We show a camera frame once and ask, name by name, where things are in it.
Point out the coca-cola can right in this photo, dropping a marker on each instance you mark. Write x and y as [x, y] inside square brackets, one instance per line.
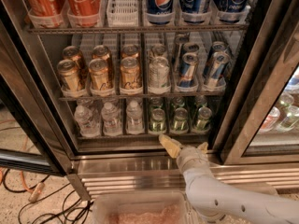
[85, 11]

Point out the coca-cola can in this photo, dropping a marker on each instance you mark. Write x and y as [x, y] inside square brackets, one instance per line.
[47, 9]
[85, 11]

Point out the gold can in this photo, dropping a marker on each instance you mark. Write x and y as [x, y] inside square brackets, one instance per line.
[103, 52]
[73, 84]
[130, 51]
[75, 54]
[100, 75]
[131, 82]

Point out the gold can front left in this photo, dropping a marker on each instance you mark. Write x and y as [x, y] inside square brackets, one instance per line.
[73, 84]

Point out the empty white plastic tray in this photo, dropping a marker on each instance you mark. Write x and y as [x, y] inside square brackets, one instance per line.
[122, 13]

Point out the gold can back left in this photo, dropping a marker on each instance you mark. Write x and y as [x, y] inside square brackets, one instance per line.
[75, 54]

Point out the red bull can front left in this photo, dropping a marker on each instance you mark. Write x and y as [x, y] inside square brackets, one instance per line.
[187, 69]

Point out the glass fridge door left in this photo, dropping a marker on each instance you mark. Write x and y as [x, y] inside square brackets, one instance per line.
[22, 146]

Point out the water bottle front left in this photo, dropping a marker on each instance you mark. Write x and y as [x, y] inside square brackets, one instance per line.
[88, 125]

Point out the red bull can front right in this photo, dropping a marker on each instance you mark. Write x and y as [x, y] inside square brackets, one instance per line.
[214, 68]

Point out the gold can front middle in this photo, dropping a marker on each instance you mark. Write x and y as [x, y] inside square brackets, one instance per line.
[100, 75]

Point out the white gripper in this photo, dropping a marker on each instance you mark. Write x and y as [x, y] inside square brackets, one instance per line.
[191, 158]

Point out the water bottle front middle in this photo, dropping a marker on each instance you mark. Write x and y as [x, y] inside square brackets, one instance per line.
[111, 117]

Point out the clear bin right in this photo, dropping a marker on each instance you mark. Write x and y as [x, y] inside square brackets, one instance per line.
[261, 188]

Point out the silver white can front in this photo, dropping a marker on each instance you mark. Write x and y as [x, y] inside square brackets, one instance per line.
[159, 73]

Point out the stainless fridge frame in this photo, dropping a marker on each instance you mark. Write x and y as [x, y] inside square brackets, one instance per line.
[124, 162]

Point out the glass fridge door right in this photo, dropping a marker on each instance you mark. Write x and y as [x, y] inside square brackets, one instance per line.
[251, 131]

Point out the gold can back right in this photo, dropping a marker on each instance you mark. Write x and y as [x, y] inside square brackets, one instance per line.
[130, 51]

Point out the water bottle front right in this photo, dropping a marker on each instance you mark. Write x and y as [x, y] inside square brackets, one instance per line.
[134, 113]

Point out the glass fridge door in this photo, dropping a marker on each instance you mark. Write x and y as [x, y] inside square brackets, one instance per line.
[251, 131]
[22, 146]

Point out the red bull can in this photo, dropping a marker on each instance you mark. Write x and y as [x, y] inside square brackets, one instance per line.
[187, 69]
[214, 68]

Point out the clear bin left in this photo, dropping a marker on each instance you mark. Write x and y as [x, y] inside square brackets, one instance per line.
[141, 207]

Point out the green can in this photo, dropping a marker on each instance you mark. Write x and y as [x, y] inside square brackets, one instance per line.
[202, 119]
[157, 121]
[179, 122]

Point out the coca-cola can left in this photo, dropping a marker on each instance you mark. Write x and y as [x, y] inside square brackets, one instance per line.
[47, 9]

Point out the water bottle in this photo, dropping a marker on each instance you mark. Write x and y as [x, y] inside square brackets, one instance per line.
[88, 125]
[134, 113]
[111, 117]

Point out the gold can front right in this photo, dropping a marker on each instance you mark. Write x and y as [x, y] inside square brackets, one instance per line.
[131, 82]

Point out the pepsi can left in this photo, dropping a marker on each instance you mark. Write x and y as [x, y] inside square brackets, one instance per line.
[159, 11]

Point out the gold can back middle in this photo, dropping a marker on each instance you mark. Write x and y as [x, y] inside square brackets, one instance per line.
[103, 52]

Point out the clear bin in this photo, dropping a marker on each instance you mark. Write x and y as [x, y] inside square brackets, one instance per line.
[141, 207]
[261, 188]

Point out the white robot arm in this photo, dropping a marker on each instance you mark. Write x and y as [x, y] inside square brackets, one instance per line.
[203, 176]

